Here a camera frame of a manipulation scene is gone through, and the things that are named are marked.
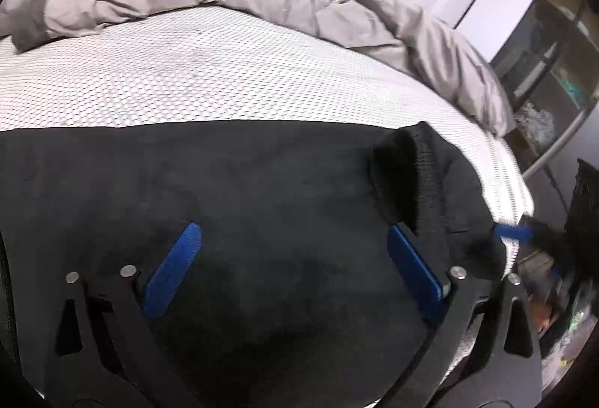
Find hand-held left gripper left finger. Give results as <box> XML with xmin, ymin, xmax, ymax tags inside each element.
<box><xmin>44</xmin><ymin>222</ymin><xmax>203</xmax><ymax>408</ymax></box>

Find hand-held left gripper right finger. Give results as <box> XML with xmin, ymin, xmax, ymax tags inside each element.
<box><xmin>379</xmin><ymin>223</ymin><xmax>544</xmax><ymax>408</ymax></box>

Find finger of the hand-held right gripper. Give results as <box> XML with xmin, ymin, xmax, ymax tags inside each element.
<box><xmin>493</xmin><ymin>222</ymin><xmax>533</xmax><ymax>246</ymax></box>

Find black pants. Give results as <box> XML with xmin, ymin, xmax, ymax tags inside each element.
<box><xmin>0</xmin><ymin>120</ymin><xmax>509</xmax><ymax>408</ymax></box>

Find curved grey metal pole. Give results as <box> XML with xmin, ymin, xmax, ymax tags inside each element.
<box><xmin>522</xmin><ymin>101</ymin><xmax>593</xmax><ymax>180</ymax></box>

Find white crumpled cloth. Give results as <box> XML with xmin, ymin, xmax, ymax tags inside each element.
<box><xmin>515</xmin><ymin>101</ymin><xmax>556</xmax><ymax>147</ymax></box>

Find teal folded cloth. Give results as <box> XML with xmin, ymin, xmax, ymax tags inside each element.
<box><xmin>559</xmin><ymin>75</ymin><xmax>587</xmax><ymax>106</ymax></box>

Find dark open wardrobe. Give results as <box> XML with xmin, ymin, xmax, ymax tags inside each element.
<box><xmin>487</xmin><ymin>0</ymin><xmax>599</xmax><ymax>177</ymax></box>

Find white honeycomb bed mattress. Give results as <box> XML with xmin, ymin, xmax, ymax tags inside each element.
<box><xmin>0</xmin><ymin>6</ymin><xmax>536</xmax><ymax>343</ymax></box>

